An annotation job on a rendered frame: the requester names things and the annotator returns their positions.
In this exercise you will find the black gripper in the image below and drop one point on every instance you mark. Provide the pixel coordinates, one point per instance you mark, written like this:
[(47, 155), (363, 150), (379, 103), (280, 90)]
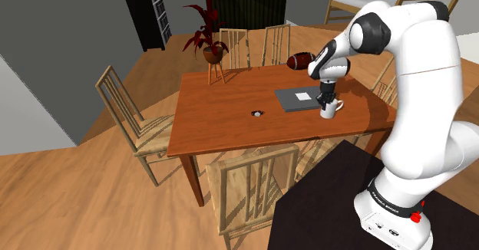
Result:
[(327, 91)]

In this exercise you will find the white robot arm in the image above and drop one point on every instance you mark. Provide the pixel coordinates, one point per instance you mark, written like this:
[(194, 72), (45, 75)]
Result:
[(426, 92)]

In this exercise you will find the white mug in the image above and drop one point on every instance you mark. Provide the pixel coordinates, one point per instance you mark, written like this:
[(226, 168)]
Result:
[(329, 109)]

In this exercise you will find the grey closed laptop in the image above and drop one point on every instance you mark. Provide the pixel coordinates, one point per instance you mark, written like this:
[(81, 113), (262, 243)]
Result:
[(295, 101)]

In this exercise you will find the brown football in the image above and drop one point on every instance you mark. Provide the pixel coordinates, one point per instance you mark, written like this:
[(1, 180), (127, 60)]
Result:
[(299, 60)]

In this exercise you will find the light wooden chair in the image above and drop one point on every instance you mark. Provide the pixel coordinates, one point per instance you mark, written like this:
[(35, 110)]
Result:
[(235, 47), (149, 133), (277, 45), (243, 189)]

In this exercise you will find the small black and white object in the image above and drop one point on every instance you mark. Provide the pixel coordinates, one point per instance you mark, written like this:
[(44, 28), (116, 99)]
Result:
[(257, 113)]

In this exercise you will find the wooden bed with blue pillow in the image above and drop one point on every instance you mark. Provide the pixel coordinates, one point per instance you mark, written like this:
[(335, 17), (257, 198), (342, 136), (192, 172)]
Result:
[(355, 0)]

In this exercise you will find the brown wooden table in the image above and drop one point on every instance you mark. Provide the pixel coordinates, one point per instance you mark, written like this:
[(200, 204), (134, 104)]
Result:
[(224, 107)]

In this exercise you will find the dark robot stand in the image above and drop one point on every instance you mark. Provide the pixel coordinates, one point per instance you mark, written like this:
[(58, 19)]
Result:
[(322, 204)]

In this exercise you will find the dark radiator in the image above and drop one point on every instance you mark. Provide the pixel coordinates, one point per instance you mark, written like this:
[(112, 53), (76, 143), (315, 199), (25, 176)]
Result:
[(249, 8)]

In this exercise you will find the red potted plant on stand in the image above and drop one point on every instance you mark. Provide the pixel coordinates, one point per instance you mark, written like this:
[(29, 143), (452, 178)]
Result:
[(207, 36)]

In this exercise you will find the black bookshelf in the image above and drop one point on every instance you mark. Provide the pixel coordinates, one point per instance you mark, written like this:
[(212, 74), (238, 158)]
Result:
[(144, 13)]

